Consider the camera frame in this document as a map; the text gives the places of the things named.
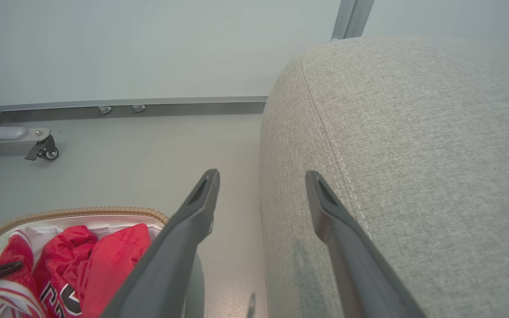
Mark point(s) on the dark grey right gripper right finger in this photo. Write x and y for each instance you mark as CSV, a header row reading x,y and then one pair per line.
x,y
360,274

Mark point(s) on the small silver levelling foot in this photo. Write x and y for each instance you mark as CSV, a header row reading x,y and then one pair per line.
x,y
138,108
104,110

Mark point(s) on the white laundry basket rattan rim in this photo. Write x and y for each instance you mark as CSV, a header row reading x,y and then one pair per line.
x,y
104,219

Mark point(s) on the red garment with white stripes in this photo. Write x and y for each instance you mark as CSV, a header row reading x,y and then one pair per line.
x,y
13,289

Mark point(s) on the grey aluminium partition post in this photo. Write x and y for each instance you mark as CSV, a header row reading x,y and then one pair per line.
x,y
351,17

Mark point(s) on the grey partition foot bracket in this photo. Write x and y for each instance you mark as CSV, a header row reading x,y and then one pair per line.
x,y
2,133

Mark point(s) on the small black caster wheel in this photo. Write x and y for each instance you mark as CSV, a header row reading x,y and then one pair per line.
x,y
47,151

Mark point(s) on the red garment with black lettering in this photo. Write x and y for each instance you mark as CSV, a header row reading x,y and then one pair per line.
x,y
113,260

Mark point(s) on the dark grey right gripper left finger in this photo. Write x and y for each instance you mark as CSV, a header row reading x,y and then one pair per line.
x,y
170,265

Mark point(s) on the beige fabric sofa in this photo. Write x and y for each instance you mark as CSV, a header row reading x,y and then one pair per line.
x,y
413,154

